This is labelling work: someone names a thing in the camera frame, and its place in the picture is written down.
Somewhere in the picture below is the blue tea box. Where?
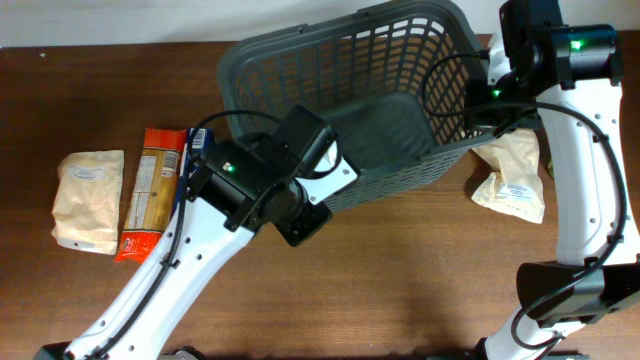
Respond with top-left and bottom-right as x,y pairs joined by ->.
174,128 -> 215,208

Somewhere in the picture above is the orange snack packet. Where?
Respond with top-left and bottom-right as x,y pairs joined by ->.
115,128 -> 186,263

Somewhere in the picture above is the beige paper pouch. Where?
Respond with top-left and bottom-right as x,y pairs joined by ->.
51,150 -> 124,255
471,129 -> 545,224

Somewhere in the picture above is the grey plastic basket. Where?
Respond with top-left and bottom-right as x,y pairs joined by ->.
217,0 -> 491,212

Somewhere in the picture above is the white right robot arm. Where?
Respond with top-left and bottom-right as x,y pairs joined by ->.
474,0 -> 639,359

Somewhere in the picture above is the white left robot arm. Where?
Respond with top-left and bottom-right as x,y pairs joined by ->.
60,105 -> 358,359

